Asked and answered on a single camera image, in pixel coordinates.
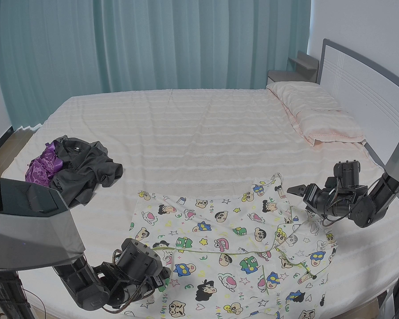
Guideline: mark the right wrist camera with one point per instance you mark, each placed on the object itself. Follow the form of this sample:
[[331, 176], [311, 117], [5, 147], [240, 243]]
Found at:
[[330, 183]]

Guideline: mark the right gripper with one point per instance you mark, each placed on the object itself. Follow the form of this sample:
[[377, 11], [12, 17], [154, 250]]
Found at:
[[317, 199]]

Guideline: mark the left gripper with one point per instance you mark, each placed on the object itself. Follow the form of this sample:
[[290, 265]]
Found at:
[[159, 279]]

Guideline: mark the bed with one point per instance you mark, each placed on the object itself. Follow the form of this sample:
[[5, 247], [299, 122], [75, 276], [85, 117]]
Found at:
[[202, 135]]

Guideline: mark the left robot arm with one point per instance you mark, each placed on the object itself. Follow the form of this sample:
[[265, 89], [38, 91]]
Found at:
[[30, 231]]

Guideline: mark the blue-green curtain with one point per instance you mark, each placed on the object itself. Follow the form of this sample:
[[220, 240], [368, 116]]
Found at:
[[153, 38]]

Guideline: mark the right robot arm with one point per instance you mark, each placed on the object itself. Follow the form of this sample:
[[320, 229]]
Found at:
[[369, 208]]

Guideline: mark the black shirt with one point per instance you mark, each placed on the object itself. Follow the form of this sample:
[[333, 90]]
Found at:
[[83, 168]]

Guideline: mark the purple satin garment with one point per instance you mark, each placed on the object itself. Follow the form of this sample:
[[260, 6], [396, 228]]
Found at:
[[41, 171]]

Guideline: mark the cream pillow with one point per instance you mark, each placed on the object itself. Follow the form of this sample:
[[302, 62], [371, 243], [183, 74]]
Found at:
[[319, 111]]

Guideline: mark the grey bedside table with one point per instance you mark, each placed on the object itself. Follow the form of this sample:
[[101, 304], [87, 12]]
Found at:
[[286, 75]]

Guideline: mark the white printed pyjama top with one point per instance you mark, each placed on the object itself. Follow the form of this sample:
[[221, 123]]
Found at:
[[219, 244]]

